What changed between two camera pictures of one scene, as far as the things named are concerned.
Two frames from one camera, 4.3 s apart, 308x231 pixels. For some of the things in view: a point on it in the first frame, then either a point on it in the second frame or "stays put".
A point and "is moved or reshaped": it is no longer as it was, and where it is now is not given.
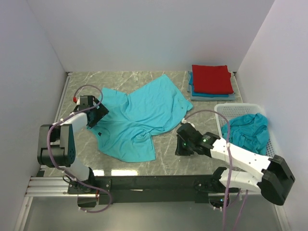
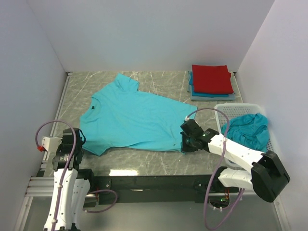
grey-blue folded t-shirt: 230,97 stays put
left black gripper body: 98,114 → 80,148
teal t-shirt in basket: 250,132 stays put
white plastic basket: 234,110 stays put
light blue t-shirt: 125,133 is moved or reshaped
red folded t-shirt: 212,79 stays put
